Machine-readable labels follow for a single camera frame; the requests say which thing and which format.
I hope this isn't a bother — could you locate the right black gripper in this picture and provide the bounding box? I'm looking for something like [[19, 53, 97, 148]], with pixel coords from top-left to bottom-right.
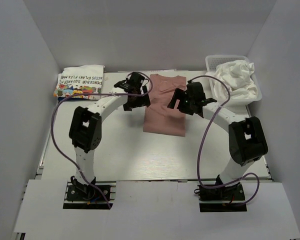
[[167, 88, 194, 116]]

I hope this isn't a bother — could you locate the pink t shirt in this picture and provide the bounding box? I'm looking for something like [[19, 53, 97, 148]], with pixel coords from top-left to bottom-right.
[[143, 74, 186, 137]]

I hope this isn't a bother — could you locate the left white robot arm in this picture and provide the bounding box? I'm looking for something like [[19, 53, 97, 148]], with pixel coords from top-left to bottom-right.
[[69, 72, 151, 200]]

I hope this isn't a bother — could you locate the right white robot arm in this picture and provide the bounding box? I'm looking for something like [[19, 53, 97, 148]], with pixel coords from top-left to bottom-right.
[[168, 82, 268, 200]]

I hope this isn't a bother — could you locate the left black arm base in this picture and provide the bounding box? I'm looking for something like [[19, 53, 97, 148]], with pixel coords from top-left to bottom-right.
[[63, 176, 116, 210]]

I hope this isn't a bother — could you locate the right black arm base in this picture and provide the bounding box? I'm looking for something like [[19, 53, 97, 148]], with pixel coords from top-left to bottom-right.
[[193, 176, 247, 213]]

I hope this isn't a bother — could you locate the folded printed white t shirt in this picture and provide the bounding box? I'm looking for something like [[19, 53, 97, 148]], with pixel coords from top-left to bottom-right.
[[53, 64, 105, 100]]

